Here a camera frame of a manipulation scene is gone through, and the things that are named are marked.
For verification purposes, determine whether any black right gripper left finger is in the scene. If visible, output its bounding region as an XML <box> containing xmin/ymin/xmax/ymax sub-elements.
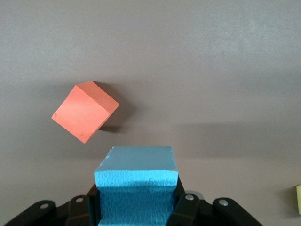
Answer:
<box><xmin>4</xmin><ymin>183</ymin><xmax>102</xmax><ymax>226</ymax></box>

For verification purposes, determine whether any light cyan foam cube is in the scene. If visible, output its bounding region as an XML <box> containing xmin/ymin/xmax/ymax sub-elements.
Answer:
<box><xmin>94</xmin><ymin>145</ymin><xmax>179</xmax><ymax>226</ymax></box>

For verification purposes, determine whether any yellow foam cube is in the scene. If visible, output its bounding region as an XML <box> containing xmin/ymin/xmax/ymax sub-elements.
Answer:
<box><xmin>295</xmin><ymin>185</ymin><xmax>301</xmax><ymax>215</ymax></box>

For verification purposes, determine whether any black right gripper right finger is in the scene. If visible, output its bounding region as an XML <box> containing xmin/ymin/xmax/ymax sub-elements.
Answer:
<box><xmin>166</xmin><ymin>176</ymin><xmax>261</xmax><ymax>226</ymax></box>

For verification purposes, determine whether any orange foam cube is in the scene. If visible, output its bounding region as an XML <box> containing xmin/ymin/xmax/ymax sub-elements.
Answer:
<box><xmin>51</xmin><ymin>81</ymin><xmax>120</xmax><ymax>145</ymax></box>

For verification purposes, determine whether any brown table cover sheet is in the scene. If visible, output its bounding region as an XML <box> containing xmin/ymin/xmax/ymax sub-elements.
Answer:
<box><xmin>0</xmin><ymin>0</ymin><xmax>301</xmax><ymax>226</ymax></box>

